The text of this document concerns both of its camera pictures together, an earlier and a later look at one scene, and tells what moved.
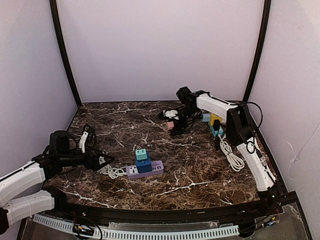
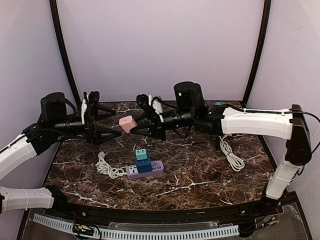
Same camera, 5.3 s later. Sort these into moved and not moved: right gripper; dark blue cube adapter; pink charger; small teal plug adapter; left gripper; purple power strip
Moved: left gripper; pink charger; right gripper
Not moved: small teal plug adapter; dark blue cube adapter; purple power strip
